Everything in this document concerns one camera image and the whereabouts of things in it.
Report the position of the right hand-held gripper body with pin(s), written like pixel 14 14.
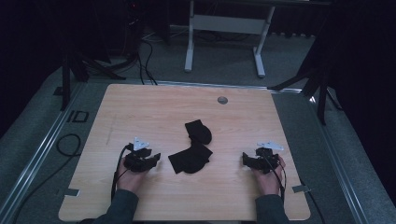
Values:
pixel 267 161

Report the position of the black tripod stand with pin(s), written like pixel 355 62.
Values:
pixel 322 96
pixel 66 81

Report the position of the grey round table grommet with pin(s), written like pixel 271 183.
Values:
pixel 222 100

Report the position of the person's left hand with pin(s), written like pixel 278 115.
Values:
pixel 130 180

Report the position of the black sock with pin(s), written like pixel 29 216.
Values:
pixel 191 158
pixel 199 132

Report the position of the person's right hand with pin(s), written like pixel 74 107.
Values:
pixel 271 183

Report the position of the white desk frame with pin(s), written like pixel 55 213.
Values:
pixel 229 24

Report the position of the metal floor rail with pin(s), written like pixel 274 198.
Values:
pixel 339 165
pixel 37 155

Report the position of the black floor tape marking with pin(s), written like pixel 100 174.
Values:
pixel 77 116

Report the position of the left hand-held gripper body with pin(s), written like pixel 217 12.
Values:
pixel 137 161

